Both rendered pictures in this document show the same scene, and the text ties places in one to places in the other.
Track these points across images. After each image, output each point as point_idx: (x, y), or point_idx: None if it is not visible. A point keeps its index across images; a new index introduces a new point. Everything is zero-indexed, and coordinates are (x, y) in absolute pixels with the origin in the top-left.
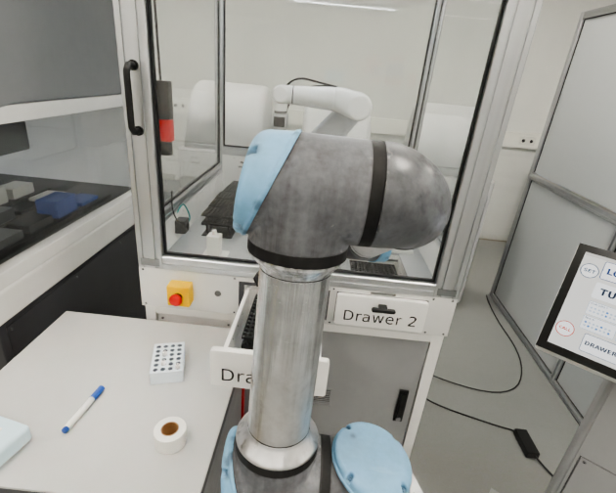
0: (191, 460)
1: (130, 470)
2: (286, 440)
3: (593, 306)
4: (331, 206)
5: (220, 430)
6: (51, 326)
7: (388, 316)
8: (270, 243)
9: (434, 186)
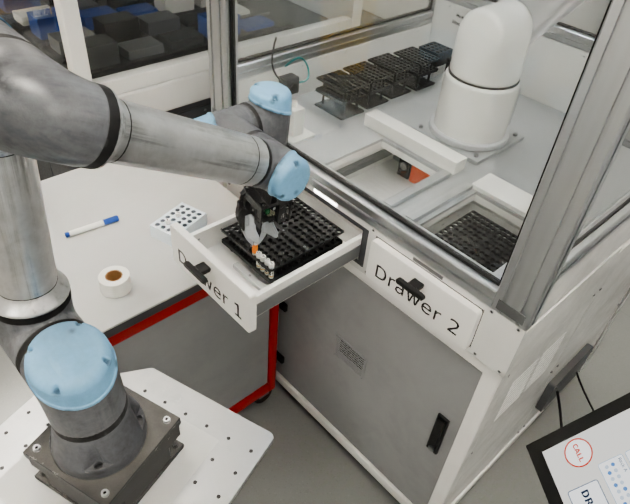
0: (112, 310)
1: (72, 289)
2: (0, 290)
3: None
4: None
5: (158, 305)
6: None
7: (425, 302)
8: None
9: None
